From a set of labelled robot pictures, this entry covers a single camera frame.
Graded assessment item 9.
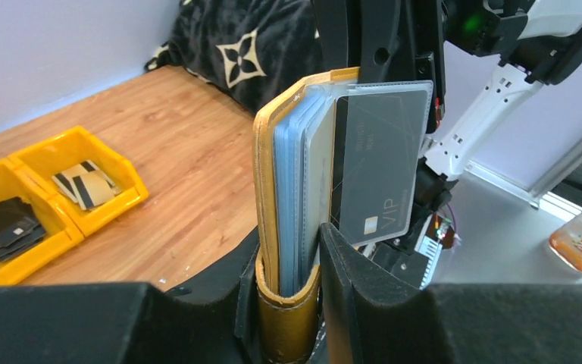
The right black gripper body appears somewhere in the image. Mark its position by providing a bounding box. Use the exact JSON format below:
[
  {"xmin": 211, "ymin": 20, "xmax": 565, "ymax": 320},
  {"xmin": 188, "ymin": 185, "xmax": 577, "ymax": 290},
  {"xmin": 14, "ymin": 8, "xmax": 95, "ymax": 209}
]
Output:
[{"xmin": 311, "ymin": 0, "xmax": 447, "ymax": 133}]

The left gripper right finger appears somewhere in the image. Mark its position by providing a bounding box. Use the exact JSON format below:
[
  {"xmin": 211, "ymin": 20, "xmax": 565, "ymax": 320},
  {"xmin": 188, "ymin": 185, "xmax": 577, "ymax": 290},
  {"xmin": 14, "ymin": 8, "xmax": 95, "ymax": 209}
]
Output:
[{"xmin": 319, "ymin": 223, "xmax": 582, "ymax": 363}]

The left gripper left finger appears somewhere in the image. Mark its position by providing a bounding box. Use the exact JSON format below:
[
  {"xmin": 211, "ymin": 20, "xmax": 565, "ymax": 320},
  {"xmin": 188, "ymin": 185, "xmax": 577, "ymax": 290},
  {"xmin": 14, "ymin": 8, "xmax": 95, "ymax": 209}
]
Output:
[{"xmin": 0, "ymin": 231, "xmax": 259, "ymax": 363}]

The yellow leather card holder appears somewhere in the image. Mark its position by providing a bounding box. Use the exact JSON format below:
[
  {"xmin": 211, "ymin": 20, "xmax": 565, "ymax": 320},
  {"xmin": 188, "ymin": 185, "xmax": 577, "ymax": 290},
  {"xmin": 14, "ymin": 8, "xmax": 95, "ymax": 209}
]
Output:
[{"xmin": 253, "ymin": 67, "xmax": 433, "ymax": 363}]

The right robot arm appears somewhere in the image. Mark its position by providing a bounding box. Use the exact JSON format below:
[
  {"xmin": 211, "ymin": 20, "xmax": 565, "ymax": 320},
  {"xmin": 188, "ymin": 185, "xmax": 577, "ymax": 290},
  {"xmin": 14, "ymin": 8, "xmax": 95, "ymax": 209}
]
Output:
[{"xmin": 312, "ymin": 1, "xmax": 582, "ymax": 211}]

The gold cards stack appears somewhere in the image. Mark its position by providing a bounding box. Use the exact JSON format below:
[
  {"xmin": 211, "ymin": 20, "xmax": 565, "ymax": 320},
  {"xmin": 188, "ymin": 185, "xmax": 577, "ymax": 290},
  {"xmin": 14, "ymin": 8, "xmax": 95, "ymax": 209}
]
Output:
[{"xmin": 52, "ymin": 160, "xmax": 122, "ymax": 211}]

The black cards stack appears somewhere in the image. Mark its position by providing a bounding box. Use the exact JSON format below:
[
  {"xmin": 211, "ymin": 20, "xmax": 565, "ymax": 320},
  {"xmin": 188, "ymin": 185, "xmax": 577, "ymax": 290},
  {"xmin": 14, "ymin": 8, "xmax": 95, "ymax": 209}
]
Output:
[{"xmin": 0, "ymin": 197, "xmax": 47, "ymax": 262}]

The black floral blanket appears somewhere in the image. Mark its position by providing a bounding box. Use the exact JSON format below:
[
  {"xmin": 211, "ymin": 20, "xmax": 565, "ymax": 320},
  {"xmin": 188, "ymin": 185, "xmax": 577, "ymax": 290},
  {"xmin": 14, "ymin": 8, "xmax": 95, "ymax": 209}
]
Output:
[{"xmin": 144, "ymin": 0, "xmax": 326, "ymax": 115}]

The right yellow bin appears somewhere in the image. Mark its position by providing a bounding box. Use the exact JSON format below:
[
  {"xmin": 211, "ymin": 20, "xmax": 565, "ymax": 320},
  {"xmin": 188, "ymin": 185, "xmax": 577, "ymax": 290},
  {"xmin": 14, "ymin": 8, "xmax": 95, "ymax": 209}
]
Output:
[{"xmin": 8, "ymin": 126, "xmax": 149, "ymax": 237}]

